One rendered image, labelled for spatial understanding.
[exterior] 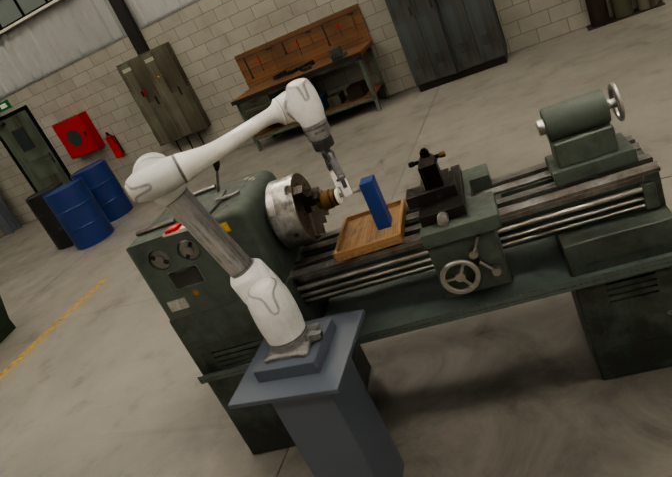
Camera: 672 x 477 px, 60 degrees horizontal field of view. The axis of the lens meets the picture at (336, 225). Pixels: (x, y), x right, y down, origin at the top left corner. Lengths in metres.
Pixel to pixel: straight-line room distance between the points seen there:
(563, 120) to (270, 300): 1.26
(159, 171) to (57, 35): 9.79
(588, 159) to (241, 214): 1.36
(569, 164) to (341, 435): 1.33
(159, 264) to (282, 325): 0.76
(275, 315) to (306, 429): 0.49
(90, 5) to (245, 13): 2.78
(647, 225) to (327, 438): 1.41
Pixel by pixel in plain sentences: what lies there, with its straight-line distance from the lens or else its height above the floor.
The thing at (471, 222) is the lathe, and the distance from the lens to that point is 2.20.
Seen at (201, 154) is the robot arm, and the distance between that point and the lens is 1.93.
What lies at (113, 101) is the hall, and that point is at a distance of 11.31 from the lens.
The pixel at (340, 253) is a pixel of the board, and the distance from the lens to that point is 2.43.
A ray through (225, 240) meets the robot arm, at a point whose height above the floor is 1.23.
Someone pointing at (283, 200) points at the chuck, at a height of 1.18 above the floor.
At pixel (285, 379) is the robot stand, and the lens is 2.13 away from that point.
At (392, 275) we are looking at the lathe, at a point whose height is 0.72.
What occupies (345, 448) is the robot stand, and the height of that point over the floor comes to 0.39.
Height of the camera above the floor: 1.89
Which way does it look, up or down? 21 degrees down
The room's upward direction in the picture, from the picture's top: 25 degrees counter-clockwise
